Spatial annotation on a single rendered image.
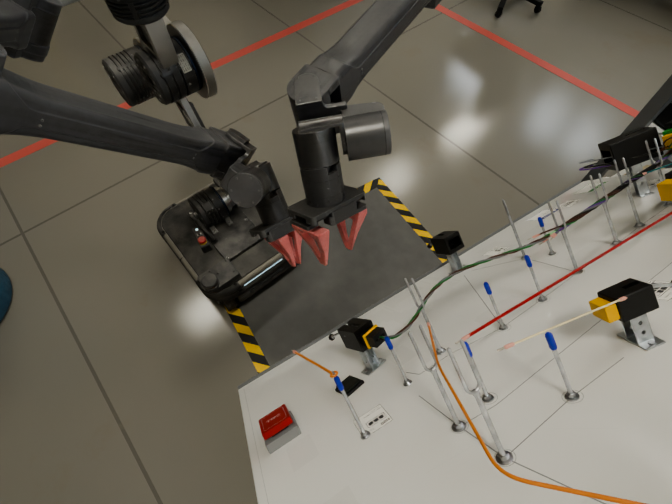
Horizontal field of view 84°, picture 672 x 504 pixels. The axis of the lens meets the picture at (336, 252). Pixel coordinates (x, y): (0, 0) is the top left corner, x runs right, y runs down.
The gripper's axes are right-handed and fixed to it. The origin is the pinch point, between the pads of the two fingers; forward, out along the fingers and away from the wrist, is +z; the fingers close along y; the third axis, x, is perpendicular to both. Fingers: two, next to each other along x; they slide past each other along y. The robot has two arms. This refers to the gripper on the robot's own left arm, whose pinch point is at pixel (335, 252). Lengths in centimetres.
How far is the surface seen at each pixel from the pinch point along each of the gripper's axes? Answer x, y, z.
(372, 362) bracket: -3.7, 0.9, 23.4
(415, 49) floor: 175, 240, -4
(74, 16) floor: 394, 55, -72
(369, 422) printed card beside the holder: -14.2, -9.9, 19.0
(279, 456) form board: -5.9, -21.5, 23.0
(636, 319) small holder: -36.0, 15.6, 4.8
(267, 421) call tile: -0.4, -19.8, 21.8
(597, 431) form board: -37.7, 0.4, 7.9
